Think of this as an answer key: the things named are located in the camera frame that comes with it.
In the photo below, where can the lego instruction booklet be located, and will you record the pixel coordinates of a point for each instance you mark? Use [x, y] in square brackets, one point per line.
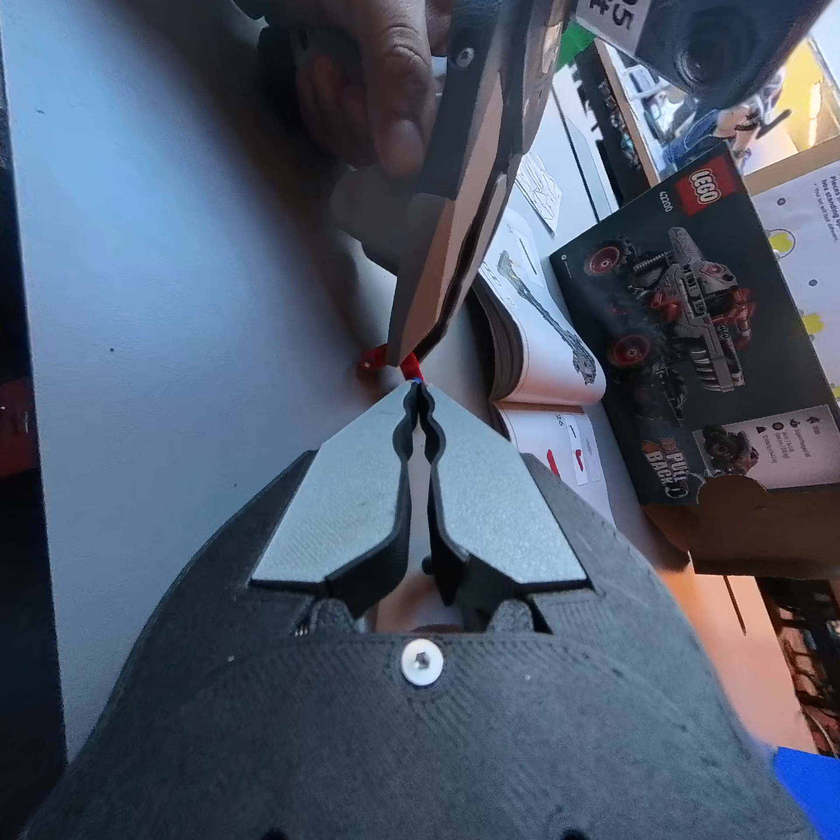
[551, 354]

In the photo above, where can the white printed poster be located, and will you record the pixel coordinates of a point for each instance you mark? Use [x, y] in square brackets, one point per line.
[807, 262]

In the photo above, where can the black grey lego model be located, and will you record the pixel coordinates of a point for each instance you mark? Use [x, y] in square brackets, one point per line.
[613, 124]

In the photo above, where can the blue object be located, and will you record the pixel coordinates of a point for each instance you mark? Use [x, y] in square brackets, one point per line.
[810, 794]

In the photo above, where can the person's left hand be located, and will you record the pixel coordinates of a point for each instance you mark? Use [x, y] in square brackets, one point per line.
[394, 79]

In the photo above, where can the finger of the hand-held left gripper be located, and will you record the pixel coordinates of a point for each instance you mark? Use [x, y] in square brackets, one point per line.
[426, 275]
[538, 79]

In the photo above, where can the red lego beam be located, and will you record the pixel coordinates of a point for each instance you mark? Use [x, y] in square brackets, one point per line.
[373, 361]

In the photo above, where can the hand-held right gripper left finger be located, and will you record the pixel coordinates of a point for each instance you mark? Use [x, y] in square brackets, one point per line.
[341, 505]

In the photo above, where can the black lego set box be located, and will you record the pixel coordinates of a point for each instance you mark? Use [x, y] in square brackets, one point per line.
[689, 328]

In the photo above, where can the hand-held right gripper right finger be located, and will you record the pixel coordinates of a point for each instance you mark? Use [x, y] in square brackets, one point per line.
[499, 518]

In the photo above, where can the white paper sheet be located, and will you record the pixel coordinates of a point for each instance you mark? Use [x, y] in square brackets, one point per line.
[538, 193]

